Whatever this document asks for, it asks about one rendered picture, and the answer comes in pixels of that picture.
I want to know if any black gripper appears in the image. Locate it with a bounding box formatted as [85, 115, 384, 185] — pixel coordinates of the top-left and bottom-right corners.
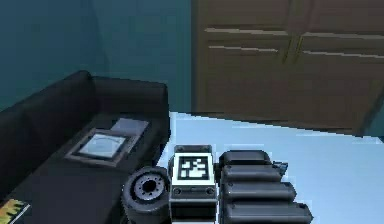
[120, 165, 172, 224]

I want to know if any grey flat book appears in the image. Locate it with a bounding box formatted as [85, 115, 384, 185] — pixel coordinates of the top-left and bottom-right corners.
[110, 117, 150, 137]

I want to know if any black sofa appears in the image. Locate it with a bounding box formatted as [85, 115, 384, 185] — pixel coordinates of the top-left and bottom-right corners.
[0, 69, 172, 224]

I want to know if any yellow patterned book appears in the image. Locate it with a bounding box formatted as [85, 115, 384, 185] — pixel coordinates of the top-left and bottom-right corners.
[0, 198, 32, 224]

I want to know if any brown wooden cupboard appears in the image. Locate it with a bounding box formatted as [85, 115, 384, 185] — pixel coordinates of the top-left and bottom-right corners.
[191, 0, 384, 136]

